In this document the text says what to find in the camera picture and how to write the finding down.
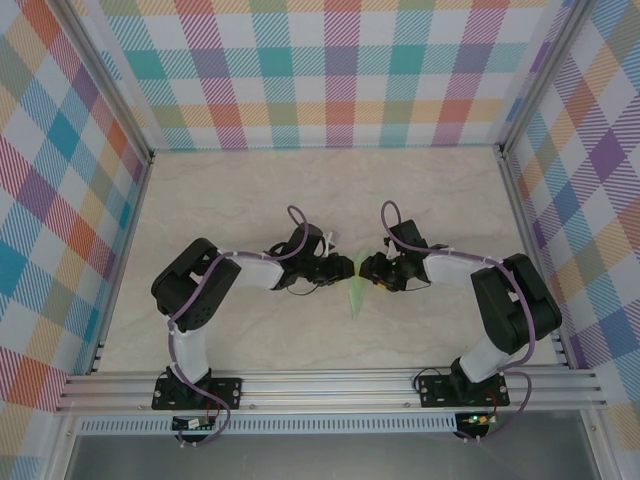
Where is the thin black base wire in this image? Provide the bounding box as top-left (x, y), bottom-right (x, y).
top-left (412, 368), bottom-right (454, 396)

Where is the perforated grey cable tray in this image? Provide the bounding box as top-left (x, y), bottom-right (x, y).
top-left (77, 412), bottom-right (459, 436)

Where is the thin aluminium side rail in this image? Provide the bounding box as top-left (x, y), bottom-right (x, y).
top-left (497, 147), bottom-right (571, 371)
top-left (87, 152), bottom-right (156, 376)

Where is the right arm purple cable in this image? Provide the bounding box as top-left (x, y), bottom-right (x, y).
top-left (381, 199), bottom-right (540, 444)

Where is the light green paper sheet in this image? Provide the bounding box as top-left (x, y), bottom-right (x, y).
top-left (346, 247), bottom-right (374, 321)

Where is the left gripper thin black wire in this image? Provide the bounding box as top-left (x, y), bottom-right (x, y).
top-left (285, 280), bottom-right (324, 297)

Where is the long aluminium mounting beam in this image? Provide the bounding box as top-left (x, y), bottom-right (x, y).
top-left (54, 367), bottom-right (609, 414)

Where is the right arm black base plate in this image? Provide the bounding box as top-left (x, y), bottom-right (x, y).
top-left (416, 374), bottom-right (510, 409)

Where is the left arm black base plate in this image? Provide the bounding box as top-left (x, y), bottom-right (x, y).
top-left (151, 375), bottom-right (245, 411)

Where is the aluminium corner post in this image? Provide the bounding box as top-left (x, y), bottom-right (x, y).
top-left (497, 0), bottom-right (596, 156)
top-left (52, 0), bottom-right (156, 164)

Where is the small black circuit board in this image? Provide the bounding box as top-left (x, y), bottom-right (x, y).
top-left (171, 414), bottom-right (217, 432)

